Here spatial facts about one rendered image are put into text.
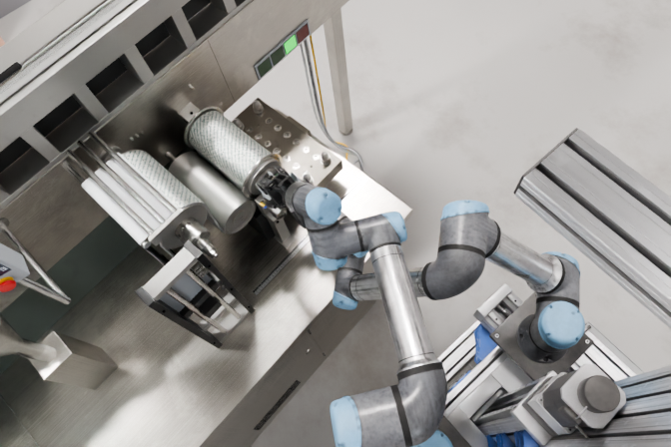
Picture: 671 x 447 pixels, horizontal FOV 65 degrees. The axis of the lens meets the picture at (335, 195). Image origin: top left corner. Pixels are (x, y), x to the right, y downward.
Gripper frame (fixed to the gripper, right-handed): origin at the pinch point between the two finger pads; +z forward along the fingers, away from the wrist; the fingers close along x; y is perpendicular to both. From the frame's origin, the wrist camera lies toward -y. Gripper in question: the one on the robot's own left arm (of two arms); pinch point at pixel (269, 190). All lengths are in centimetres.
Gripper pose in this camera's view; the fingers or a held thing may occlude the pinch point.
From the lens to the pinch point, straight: 146.3
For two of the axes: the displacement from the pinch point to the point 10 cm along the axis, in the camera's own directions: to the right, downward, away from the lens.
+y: -5.4, -7.0, -4.6
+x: -6.7, 6.9, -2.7
